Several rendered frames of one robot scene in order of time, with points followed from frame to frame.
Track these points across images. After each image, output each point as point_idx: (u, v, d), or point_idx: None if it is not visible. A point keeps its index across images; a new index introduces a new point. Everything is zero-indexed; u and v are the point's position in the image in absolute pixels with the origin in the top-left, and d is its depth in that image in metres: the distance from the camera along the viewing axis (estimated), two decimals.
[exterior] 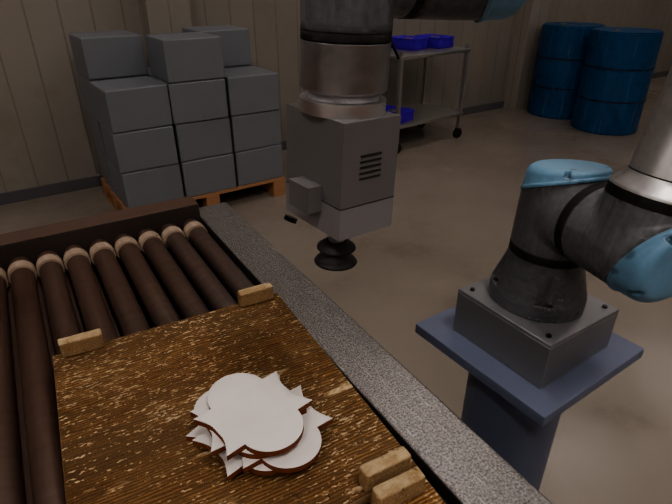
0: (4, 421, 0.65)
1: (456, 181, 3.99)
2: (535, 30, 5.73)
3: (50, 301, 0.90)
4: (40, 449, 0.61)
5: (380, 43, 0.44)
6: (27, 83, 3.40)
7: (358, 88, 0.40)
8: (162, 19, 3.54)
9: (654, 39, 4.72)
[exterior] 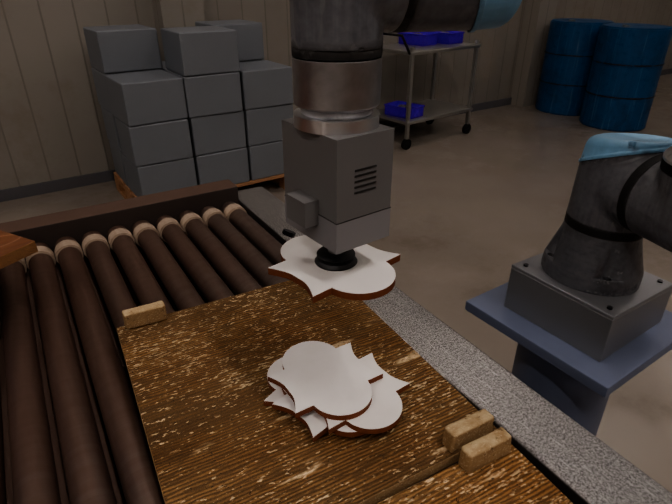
0: (76, 389, 0.66)
1: (468, 176, 4.00)
2: (543, 26, 5.74)
3: (103, 278, 0.90)
4: (117, 414, 0.62)
5: None
6: (41, 77, 3.41)
7: (350, 104, 0.41)
8: (175, 13, 3.54)
9: (664, 35, 4.72)
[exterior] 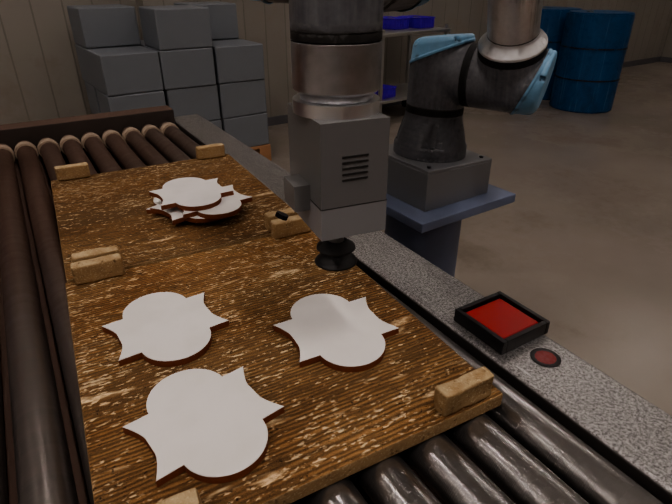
0: (14, 212, 0.89)
1: None
2: None
3: (49, 161, 1.13)
4: (41, 222, 0.85)
5: (377, 42, 0.43)
6: (28, 54, 3.64)
7: (338, 89, 0.40)
8: None
9: (626, 20, 4.95)
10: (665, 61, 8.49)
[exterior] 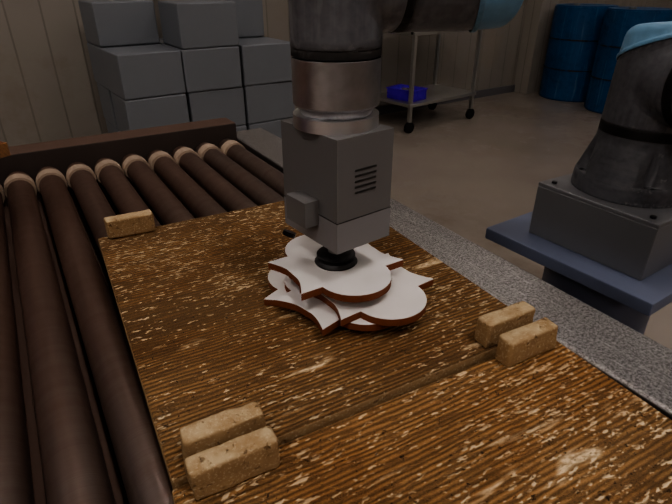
0: (49, 295, 0.57)
1: (472, 158, 3.91)
2: (547, 12, 5.65)
3: (86, 200, 0.81)
4: (94, 317, 0.53)
5: None
6: (35, 53, 3.32)
7: (349, 104, 0.41)
8: None
9: (671, 17, 4.63)
10: None
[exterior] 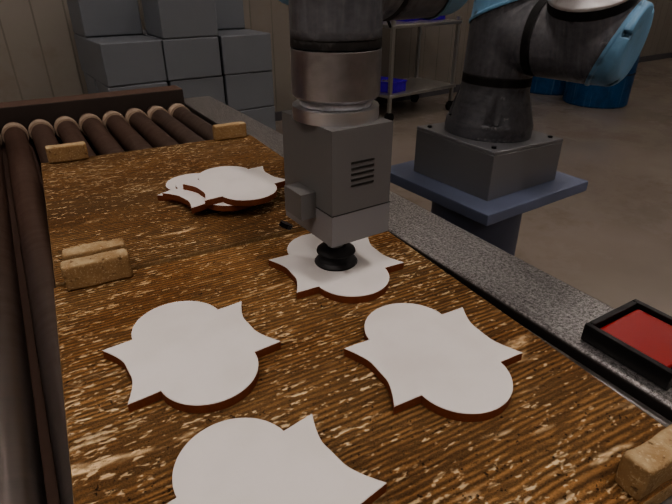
0: None
1: None
2: None
3: (40, 144, 0.97)
4: (27, 211, 0.69)
5: (373, 48, 0.44)
6: (25, 44, 3.47)
7: (346, 95, 0.40)
8: None
9: None
10: None
